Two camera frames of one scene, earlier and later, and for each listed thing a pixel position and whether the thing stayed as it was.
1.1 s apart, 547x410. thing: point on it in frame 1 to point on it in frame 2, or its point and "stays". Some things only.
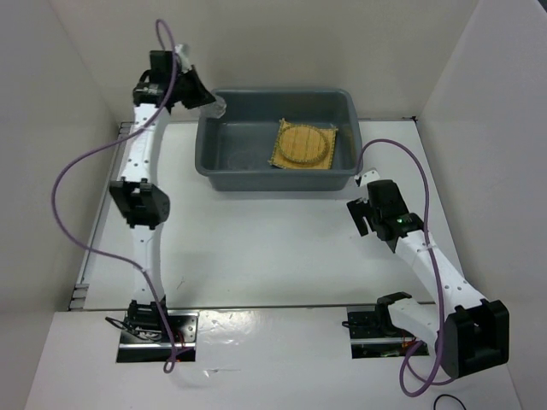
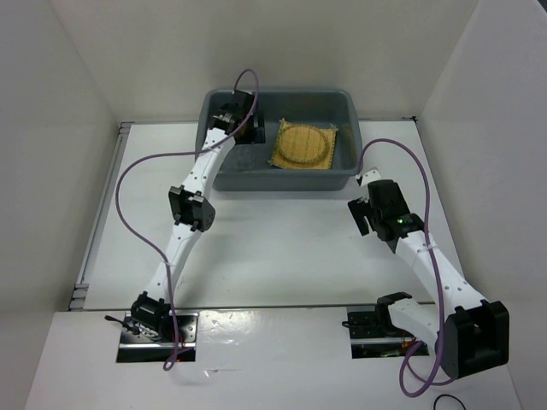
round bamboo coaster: [302, 143] stays
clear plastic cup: [215, 109] to [245, 155]
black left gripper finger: [194, 94] to [260, 130]
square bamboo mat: [308, 147] stays
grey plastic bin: [234, 149] stays
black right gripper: [359, 207] stays
